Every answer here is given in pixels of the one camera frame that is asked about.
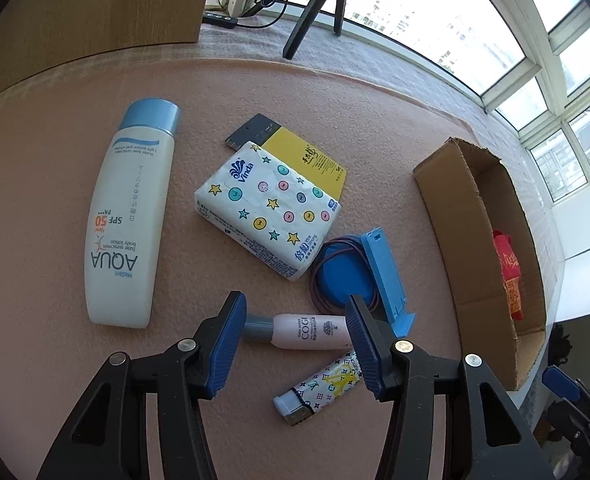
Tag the light wooden board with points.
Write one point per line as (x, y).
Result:
(36, 35)

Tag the yellow black notebook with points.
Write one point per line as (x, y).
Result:
(308, 160)

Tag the cardboard box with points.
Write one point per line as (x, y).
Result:
(468, 194)

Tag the blue round case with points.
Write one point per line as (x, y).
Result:
(343, 271)

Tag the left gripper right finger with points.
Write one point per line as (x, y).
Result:
(486, 437)

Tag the small pink lotion bottle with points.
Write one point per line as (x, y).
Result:
(299, 331)

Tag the ring light cable remote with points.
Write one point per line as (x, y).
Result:
(219, 20)

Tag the patterned tissue pack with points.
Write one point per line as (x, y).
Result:
(270, 209)

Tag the blue phone stand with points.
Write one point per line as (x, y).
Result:
(388, 281)

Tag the white aqua sunscreen bottle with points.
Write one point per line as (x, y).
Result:
(126, 216)

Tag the red fabric bag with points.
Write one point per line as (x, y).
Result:
(511, 274)

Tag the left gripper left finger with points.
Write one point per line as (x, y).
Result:
(104, 436)

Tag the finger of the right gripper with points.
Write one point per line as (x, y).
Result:
(561, 384)

